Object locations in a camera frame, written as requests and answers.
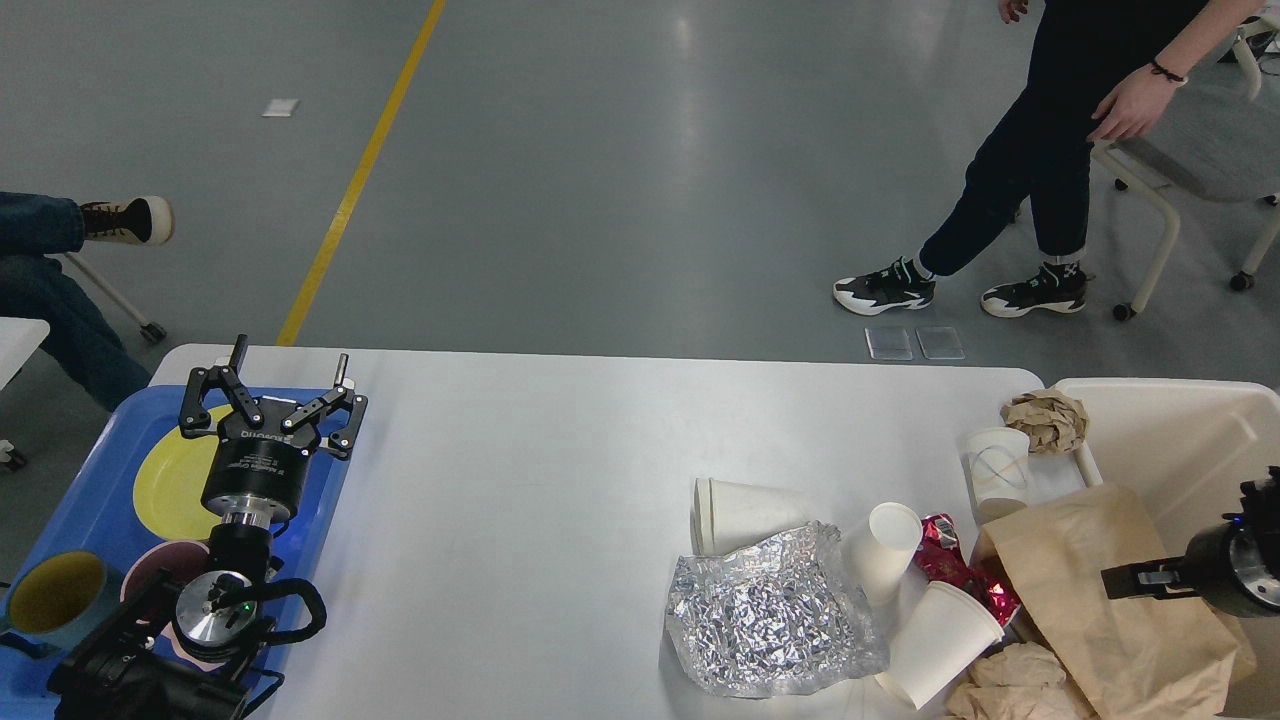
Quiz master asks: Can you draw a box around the crushed red can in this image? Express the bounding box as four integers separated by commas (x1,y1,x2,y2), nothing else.
911,512,1021,626

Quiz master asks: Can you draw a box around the large brown paper bag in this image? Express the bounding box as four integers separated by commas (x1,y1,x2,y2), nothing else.
974,484,1257,719

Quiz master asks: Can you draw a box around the grey office chair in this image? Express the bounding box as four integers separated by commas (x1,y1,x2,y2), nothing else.
1091,14,1279,322

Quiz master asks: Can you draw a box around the white chair leg left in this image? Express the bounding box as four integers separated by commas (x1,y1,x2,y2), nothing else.
60,252,168,345

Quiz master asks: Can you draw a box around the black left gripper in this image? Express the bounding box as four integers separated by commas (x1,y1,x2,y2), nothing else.
177,334,369,527

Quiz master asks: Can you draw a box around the pink mug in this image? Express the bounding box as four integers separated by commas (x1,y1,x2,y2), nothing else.
120,541,227,671

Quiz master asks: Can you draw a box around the person in dark jeans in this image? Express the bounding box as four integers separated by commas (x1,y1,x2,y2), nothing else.
832,1,1262,318

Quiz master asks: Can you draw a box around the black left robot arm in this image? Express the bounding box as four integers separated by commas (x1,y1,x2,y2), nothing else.
47,336,369,719

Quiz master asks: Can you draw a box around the upright white paper cup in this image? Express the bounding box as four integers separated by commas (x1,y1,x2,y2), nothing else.
846,502,923,607

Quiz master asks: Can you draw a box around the front white paper cup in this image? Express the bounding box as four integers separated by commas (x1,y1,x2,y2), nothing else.
876,582,1004,710

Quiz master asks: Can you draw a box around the crumpled aluminium foil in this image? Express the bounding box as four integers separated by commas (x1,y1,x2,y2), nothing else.
666,521,890,700

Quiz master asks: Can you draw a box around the seated person in jeans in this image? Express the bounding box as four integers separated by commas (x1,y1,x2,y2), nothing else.
1,192,175,411

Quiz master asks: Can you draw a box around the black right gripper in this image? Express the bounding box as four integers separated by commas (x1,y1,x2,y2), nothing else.
1100,521,1279,618

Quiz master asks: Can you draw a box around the white plastic bin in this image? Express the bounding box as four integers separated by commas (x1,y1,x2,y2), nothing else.
1050,377,1280,720

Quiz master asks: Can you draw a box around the brown paper ball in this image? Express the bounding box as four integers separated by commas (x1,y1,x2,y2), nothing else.
1000,388,1091,455

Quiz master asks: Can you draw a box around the lying white paper cup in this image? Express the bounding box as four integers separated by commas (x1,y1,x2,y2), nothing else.
691,477,814,556

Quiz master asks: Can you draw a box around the blue plastic tray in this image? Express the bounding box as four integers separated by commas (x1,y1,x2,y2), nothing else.
1,386,348,719

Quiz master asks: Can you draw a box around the yellow plastic plate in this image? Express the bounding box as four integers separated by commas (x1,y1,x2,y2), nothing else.
133,429,276,541

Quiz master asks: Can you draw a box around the crumpled brown paper front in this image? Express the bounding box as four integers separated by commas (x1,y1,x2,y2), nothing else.
945,643,1097,719

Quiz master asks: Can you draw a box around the small scribbled paper cup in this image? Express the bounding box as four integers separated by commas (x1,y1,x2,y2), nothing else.
966,427,1030,523

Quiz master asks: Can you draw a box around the teal mug yellow inside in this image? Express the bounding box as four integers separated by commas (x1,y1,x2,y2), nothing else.
1,550,123,660

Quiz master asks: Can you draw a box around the white table edge left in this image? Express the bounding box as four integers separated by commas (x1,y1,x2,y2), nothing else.
0,316,50,389

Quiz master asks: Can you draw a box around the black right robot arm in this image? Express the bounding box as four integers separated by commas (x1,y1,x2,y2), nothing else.
1100,466,1279,618

